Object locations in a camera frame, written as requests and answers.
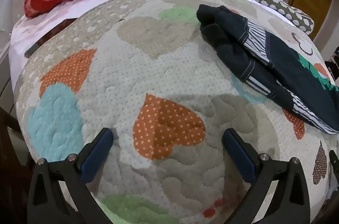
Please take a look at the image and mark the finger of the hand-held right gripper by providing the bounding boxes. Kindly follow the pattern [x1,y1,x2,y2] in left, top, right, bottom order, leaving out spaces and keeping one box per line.
[329,150,339,171]

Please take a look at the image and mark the dark phone on sheet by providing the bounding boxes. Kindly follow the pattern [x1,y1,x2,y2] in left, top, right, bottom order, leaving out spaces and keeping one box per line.
[24,17,77,58]

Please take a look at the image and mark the olive dotted pillow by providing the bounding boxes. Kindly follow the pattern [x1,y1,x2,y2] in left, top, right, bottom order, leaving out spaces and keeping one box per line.
[245,0,314,34]

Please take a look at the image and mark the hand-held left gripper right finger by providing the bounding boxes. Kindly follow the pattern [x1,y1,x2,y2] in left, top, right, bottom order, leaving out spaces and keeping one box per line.
[222,128,311,224]

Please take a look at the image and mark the white bed sheet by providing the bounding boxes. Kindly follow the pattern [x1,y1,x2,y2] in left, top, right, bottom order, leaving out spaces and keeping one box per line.
[9,0,154,87]

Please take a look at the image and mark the heart-patterned quilt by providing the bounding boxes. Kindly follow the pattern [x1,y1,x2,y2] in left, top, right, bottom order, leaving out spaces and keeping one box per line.
[13,0,335,224]

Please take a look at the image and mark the dark navy striped pants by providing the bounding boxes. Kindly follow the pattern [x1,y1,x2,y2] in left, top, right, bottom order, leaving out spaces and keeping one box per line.
[196,4,339,134]

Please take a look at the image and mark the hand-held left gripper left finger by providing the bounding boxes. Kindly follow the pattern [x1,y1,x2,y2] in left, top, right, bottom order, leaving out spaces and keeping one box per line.
[27,128,114,224]

